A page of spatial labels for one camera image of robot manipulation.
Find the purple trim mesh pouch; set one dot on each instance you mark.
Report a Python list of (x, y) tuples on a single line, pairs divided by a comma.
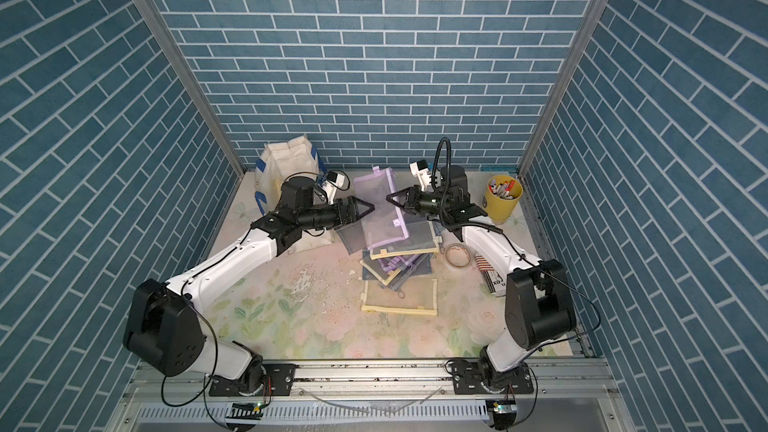
[(385, 225)]

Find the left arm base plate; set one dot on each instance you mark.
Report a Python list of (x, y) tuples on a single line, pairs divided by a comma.
[(265, 379)]

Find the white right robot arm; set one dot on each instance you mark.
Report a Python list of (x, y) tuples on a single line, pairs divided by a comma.
[(538, 303)]

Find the yellow trim mesh pouch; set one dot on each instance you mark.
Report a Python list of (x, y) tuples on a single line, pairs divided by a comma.
[(423, 238), (416, 297)]

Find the yellow trim mesh pouch top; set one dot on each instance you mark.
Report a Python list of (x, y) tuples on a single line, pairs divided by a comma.
[(423, 238)]

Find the grey blue zipper pouch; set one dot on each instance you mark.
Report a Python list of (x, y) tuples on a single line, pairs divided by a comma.
[(352, 236)]

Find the white canvas tote bag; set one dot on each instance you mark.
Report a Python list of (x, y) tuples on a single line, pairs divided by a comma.
[(277, 162)]

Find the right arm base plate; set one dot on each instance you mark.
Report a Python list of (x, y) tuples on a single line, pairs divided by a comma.
[(492, 377)]

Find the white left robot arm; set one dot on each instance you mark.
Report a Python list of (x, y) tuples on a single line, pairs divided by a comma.
[(166, 326)]

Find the striped flag drink can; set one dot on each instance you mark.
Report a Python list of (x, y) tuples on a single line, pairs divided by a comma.
[(495, 282)]

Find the yellow cup with markers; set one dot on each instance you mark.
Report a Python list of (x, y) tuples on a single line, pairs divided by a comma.
[(502, 194)]

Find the yellow trim mesh pouch front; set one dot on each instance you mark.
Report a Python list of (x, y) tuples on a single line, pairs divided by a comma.
[(416, 297)]

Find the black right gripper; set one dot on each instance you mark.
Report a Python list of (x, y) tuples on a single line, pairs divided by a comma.
[(414, 201)]

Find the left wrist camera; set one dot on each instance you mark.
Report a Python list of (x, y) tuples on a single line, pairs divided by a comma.
[(336, 181)]

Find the aluminium front rail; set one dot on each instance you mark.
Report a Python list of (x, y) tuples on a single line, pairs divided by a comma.
[(405, 379)]

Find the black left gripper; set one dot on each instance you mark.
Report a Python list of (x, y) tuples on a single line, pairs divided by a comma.
[(348, 211)]

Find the roll of clear tape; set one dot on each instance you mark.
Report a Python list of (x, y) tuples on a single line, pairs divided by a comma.
[(457, 256)]

